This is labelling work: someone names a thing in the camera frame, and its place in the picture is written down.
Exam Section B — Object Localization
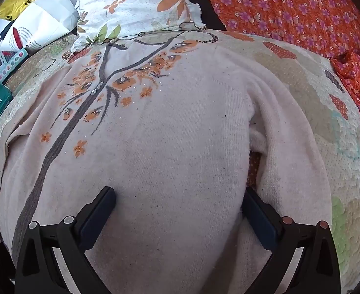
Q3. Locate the pale pink embroidered sweater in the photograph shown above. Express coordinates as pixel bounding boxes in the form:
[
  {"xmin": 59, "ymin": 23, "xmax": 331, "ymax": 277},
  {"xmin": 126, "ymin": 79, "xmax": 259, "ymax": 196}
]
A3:
[{"xmin": 0, "ymin": 32, "xmax": 334, "ymax": 294}]

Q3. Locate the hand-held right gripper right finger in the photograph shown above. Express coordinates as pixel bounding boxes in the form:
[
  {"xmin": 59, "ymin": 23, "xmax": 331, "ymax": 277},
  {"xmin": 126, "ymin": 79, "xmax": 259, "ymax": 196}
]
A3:
[{"xmin": 243, "ymin": 187, "xmax": 342, "ymax": 294}]

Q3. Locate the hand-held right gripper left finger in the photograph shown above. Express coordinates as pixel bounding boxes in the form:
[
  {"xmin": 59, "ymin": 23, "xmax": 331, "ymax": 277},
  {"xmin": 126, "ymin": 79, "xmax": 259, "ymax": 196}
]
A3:
[{"xmin": 14, "ymin": 186, "xmax": 117, "ymax": 294}]

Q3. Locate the orange floral blanket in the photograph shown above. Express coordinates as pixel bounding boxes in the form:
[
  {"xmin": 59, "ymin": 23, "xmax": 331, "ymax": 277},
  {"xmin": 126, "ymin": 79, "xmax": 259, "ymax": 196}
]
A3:
[{"xmin": 189, "ymin": 0, "xmax": 360, "ymax": 155}]

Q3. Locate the white floral pillow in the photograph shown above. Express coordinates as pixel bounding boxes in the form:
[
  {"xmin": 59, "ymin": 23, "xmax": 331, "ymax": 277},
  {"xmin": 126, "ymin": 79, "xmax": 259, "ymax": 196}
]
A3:
[{"xmin": 74, "ymin": 0, "xmax": 206, "ymax": 54}]

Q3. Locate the quilted heart-pattern bed cover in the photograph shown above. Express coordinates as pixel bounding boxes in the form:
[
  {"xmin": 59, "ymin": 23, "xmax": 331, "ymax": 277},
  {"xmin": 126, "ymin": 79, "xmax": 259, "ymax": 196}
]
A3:
[{"xmin": 0, "ymin": 31, "xmax": 360, "ymax": 294}]

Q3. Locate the white paper bag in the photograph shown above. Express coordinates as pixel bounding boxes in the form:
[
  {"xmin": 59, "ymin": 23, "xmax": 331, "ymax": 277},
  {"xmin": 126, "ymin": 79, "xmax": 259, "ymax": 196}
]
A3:
[{"xmin": 0, "ymin": 0, "xmax": 79, "ymax": 52}]

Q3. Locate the strip with coloured shapes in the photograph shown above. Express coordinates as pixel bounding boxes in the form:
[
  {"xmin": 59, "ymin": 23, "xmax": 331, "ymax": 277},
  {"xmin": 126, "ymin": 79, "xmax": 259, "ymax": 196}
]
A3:
[{"xmin": 0, "ymin": 48, "xmax": 29, "ymax": 83}]

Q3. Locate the yellow plastic bag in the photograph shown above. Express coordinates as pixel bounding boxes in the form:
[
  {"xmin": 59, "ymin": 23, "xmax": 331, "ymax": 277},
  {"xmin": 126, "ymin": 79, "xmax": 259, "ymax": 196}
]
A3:
[{"xmin": 0, "ymin": 0, "xmax": 44, "ymax": 22}]

